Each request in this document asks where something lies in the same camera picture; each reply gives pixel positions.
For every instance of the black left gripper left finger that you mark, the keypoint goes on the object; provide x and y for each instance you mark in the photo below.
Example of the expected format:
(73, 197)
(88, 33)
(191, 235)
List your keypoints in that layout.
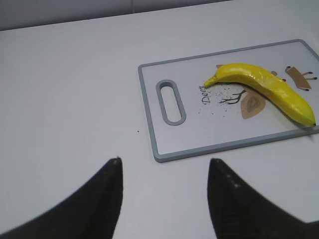
(91, 212)

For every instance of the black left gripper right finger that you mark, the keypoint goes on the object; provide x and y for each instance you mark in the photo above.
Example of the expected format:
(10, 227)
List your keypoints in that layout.
(238, 211)

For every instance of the yellow plastic banana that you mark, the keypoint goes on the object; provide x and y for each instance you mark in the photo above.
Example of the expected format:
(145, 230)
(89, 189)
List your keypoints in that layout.
(268, 85)

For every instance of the grey rimmed white cutting board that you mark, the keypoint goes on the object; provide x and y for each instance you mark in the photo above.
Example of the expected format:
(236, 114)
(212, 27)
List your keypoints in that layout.
(185, 119)

